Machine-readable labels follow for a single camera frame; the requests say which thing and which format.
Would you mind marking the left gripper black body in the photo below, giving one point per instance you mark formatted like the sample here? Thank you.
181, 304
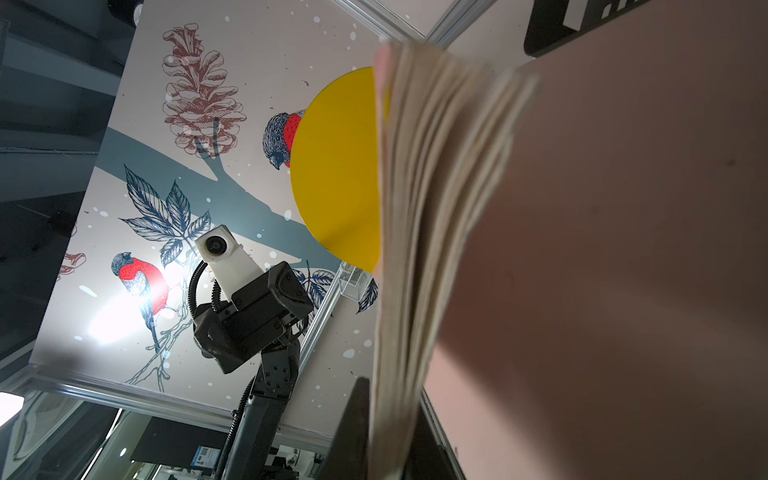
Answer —
264, 317

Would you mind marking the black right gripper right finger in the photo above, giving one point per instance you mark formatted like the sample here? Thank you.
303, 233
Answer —
429, 450

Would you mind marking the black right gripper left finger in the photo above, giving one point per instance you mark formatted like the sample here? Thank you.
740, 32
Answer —
347, 457

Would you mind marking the red Hamlet book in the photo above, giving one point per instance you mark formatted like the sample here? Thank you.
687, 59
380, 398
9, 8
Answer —
445, 134

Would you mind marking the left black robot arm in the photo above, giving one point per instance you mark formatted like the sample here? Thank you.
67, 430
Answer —
256, 419

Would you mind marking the yellow pink blue bookshelf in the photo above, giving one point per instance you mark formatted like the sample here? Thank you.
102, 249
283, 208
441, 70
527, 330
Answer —
609, 317

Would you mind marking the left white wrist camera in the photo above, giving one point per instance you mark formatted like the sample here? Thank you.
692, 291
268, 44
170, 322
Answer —
231, 265

